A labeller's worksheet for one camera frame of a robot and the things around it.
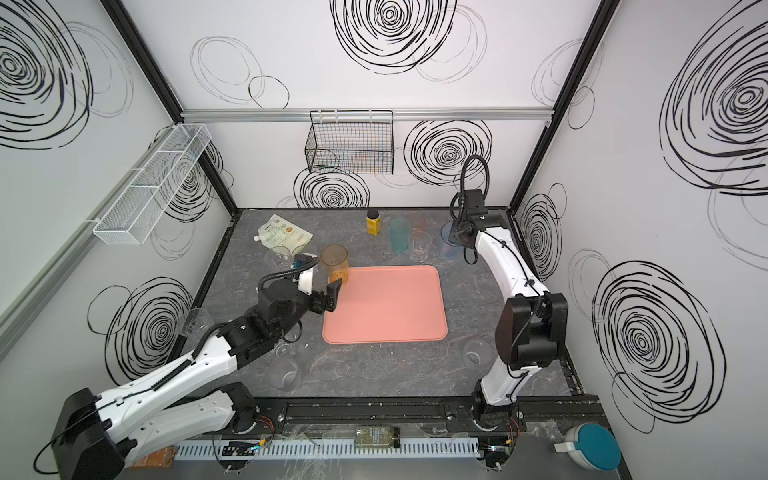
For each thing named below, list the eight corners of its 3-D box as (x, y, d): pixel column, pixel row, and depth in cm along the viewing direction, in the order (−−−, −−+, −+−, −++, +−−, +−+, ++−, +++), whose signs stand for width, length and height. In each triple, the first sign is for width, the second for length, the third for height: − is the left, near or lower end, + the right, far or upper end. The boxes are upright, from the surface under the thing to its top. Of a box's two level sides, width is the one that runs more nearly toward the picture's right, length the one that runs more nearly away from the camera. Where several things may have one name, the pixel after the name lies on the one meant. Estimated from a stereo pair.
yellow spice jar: (366, 233, 114) (365, 217, 107) (371, 225, 117) (369, 208, 110) (377, 237, 113) (377, 220, 106) (382, 228, 116) (381, 211, 109)
